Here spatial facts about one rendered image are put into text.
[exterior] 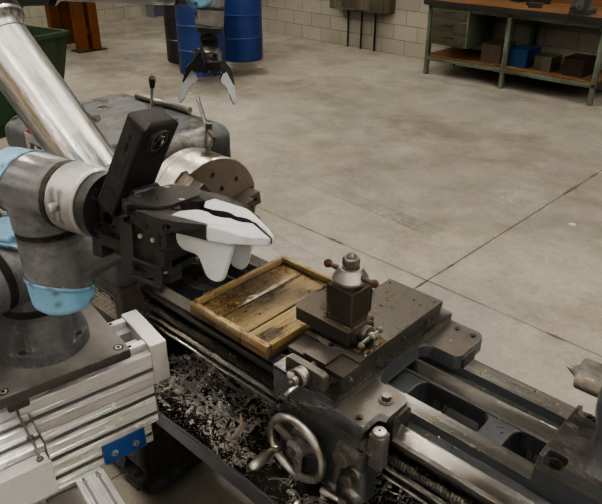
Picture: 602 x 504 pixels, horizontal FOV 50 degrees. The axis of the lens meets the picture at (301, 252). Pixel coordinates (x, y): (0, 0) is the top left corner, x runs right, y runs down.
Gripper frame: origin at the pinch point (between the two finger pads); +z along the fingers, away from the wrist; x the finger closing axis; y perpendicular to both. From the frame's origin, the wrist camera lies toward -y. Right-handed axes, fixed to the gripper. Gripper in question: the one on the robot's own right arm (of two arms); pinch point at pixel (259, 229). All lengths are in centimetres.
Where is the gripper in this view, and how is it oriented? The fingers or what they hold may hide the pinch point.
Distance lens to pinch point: 57.0
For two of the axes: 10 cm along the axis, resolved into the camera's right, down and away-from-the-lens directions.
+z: 8.5, 2.5, -4.6
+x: -5.2, 3.0, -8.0
